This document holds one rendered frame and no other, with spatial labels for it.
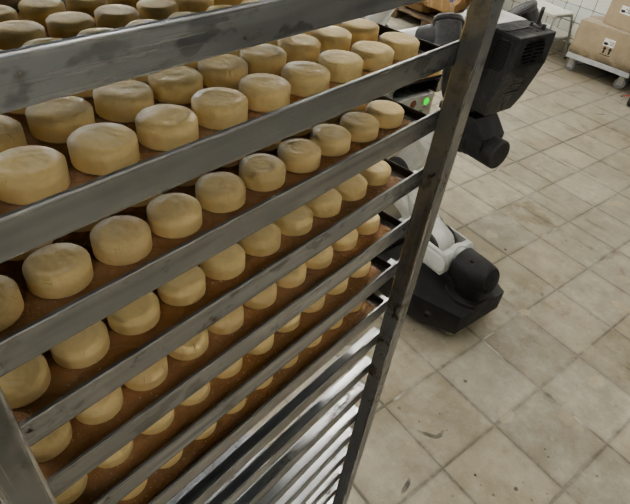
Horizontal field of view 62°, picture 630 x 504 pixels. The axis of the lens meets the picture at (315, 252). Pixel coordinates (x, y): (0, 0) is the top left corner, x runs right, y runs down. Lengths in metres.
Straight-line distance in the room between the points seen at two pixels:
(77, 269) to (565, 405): 2.15
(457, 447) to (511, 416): 0.28
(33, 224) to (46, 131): 0.12
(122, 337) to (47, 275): 0.12
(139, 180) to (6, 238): 0.09
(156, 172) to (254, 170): 0.18
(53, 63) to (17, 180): 0.10
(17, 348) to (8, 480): 0.10
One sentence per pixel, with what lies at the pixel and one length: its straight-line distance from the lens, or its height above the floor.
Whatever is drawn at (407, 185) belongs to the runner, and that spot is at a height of 1.32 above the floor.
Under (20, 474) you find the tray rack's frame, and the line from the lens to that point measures 0.46.
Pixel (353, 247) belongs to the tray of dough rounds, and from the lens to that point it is 0.78.
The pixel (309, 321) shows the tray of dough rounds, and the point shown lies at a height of 1.13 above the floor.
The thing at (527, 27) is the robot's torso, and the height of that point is 1.24.
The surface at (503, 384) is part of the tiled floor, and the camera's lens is 2.34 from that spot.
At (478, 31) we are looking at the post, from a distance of 0.69.
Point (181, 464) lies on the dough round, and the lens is 0.76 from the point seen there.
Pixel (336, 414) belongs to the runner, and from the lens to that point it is 1.10.
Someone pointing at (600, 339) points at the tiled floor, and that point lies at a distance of 2.75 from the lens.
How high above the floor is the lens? 1.72
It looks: 40 degrees down
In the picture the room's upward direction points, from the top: 8 degrees clockwise
